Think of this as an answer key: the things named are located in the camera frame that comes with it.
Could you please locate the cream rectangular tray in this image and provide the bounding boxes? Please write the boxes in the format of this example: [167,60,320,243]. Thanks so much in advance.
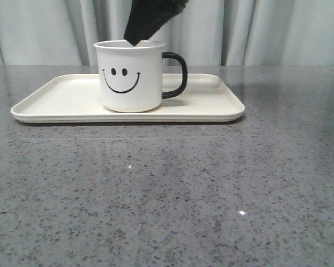
[11,73,245,123]

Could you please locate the white smiley face mug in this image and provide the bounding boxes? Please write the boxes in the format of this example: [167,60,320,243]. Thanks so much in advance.
[94,40,188,112]

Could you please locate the pale green curtain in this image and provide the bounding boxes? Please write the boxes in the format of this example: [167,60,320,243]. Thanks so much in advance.
[0,1,334,66]

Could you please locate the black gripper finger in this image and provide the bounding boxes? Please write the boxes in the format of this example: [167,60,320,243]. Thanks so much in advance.
[124,0,188,46]

